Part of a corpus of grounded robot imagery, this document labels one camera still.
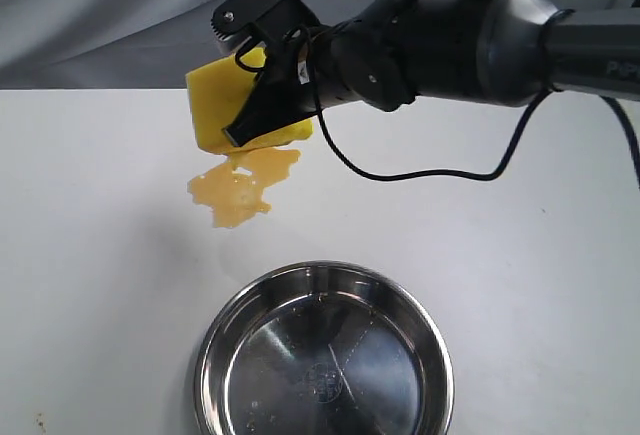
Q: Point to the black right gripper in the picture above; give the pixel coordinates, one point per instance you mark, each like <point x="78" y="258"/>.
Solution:
<point x="321" y="67"/>

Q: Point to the round stainless steel pan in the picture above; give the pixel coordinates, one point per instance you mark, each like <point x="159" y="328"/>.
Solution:
<point x="323" y="347"/>

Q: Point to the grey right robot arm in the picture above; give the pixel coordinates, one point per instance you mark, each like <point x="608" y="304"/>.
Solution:
<point x="501" y="52"/>

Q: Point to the brown liquid spill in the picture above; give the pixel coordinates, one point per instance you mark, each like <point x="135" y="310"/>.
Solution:
<point x="234" y="189"/>

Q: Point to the yellow sponge block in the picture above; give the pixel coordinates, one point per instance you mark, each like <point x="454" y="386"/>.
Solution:
<point x="217" y="92"/>

